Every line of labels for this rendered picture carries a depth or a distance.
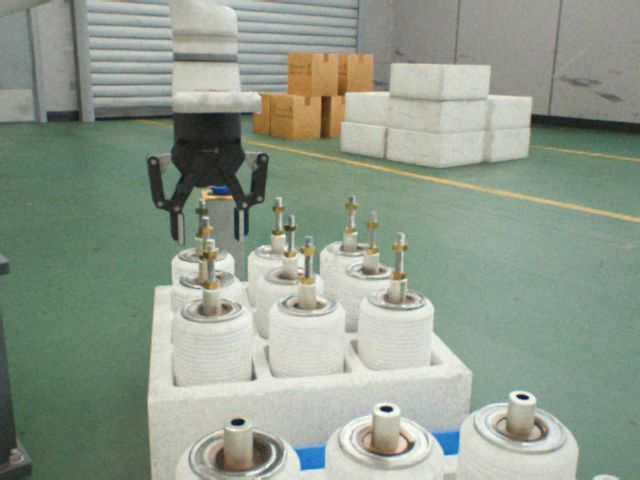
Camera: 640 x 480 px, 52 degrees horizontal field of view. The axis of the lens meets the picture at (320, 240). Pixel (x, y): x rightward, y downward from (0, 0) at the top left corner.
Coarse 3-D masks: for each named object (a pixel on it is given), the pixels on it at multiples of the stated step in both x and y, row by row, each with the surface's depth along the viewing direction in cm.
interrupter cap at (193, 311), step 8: (192, 304) 81; (200, 304) 81; (224, 304) 81; (232, 304) 81; (240, 304) 81; (184, 312) 78; (192, 312) 78; (200, 312) 79; (224, 312) 79; (232, 312) 79; (240, 312) 79; (192, 320) 76; (200, 320) 76; (208, 320) 76; (216, 320) 76; (224, 320) 76
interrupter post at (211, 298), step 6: (204, 294) 78; (210, 294) 78; (216, 294) 78; (204, 300) 78; (210, 300) 78; (216, 300) 78; (204, 306) 79; (210, 306) 78; (216, 306) 79; (204, 312) 79; (210, 312) 78; (216, 312) 79
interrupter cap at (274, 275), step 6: (270, 270) 95; (276, 270) 95; (282, 270) 95; (300, 270) 95; (264, 276) 92; (270, 276) 92; (276, 276) 92; (282, 276) 93; (300, 276) 93; (270, 282) 90; (276, 282) 90; (282, 282) 89; (288, 282) 89; (294, 282) 90
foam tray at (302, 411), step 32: (160, 288) 108; (160, 320) 95; (256, 320) 99; (160, 352) 85; (256, 352) 85; (352, 352) 86; (448, 352) 86; (160, 384) 76; (224, 384) 77; (256, 384) 77; (288, 384) 77; (320, 384) 77; (352, 384) 78; (384, 384) 79; (416, 384) 80; (448, 384) 81; (160, 416) 73; (192, 416) 74; (224, 416) 75; (256, 416) 76; (288, 416) 77; (320, 416) 78; (352, 416) 79; (416, 416) 81; (448, 416) 82; (160, 448) 74
